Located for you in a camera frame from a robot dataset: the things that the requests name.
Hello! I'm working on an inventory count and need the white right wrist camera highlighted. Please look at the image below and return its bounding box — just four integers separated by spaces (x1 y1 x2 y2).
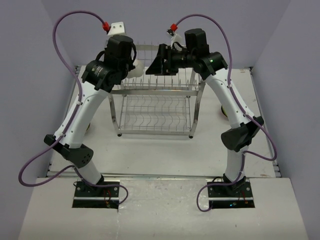
167 29 183 51

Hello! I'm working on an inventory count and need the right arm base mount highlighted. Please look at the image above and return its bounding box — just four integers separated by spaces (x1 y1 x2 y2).
207 179 255 209

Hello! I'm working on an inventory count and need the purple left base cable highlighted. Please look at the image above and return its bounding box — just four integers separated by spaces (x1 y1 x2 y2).
94 181 130 206

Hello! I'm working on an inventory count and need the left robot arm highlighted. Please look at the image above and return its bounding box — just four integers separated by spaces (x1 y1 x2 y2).
44 35 137 197

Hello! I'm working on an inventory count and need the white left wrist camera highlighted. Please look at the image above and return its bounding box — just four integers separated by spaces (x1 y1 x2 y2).
107 21 126 37

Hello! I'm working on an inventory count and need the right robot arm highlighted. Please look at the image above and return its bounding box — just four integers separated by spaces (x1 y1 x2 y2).
146 28 264 197

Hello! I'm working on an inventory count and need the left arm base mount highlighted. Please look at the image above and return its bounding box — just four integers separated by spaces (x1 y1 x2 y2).
72 181 120 210

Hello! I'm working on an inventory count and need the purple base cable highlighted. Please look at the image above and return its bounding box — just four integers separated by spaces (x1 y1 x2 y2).
196 183 251 213
94 181 130 206

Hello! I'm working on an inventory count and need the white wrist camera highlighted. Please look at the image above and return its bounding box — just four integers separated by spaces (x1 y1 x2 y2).
107 21 126 37
167 29 183 51

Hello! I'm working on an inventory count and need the aluminium table rail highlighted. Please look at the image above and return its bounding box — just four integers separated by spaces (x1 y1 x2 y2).
102 173 220 180

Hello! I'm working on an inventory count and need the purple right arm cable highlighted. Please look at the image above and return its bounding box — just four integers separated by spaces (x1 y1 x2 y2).
169 14 278 181

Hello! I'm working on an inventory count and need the stainless steel dish rack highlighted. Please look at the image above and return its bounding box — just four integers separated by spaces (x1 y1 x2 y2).
107 41 207 139

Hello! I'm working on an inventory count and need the green square bowl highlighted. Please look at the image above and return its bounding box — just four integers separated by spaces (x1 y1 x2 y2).
220 106 228 118

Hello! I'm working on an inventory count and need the white scalloped bowl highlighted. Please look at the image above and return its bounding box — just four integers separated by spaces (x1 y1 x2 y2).
126 59 145 79

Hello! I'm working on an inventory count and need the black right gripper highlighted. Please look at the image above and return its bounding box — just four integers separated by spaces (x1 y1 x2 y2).
146 43 196 76

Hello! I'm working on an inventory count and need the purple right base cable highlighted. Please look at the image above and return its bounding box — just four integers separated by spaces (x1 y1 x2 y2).
196 183 251 213

